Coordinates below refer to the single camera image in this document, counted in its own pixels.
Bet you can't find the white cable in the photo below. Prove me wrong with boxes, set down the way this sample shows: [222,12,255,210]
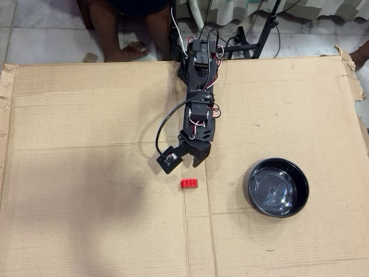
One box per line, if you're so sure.
[170,5,188,54]

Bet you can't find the dark shorts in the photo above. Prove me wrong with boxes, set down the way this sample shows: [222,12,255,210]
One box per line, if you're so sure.
[105,0,170,15]

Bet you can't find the black round plastic bowl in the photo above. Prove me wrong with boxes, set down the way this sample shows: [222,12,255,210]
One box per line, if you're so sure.
[247,157,310,218]

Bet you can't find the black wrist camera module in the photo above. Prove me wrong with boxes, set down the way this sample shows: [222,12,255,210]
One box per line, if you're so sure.
[156,145,190,175]

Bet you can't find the thin black cable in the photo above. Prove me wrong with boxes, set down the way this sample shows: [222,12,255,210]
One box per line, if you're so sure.
[272,17,282,58]
[226,8,259,48]
[198,0,214,38]

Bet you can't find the person bare foot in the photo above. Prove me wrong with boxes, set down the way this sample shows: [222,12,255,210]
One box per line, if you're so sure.
[348,37,369,70]

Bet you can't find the white plastic pipe leg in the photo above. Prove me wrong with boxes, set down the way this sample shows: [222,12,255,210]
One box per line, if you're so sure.
[191,0,204,29]

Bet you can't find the red lego block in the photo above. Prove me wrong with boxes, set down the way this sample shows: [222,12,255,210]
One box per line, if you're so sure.
[180,178,199,190]

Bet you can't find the black metal tripod stand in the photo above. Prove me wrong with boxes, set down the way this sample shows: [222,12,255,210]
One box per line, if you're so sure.
[220,0,283,60]

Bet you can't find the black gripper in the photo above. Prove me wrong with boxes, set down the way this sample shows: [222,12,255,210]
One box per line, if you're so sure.
[178,130,212,169]

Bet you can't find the person bare leg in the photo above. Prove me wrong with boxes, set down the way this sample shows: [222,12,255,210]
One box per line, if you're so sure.
[144,0,174,61]
[89,0,150,63]

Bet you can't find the green white patterned cloth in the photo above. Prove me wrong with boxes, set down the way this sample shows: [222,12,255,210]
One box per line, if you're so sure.
[175,0,369,24]

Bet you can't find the black metal post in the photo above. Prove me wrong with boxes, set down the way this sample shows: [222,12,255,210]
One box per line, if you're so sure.
[170,25,180,62]

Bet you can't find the brown corrugated cardboard sheet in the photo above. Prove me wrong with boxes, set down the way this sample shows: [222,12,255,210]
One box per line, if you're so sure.
[0,54,369,277]

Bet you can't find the dark wooden furniture leg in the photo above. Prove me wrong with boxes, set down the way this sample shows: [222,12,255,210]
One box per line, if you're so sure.
[76,0,95,29]

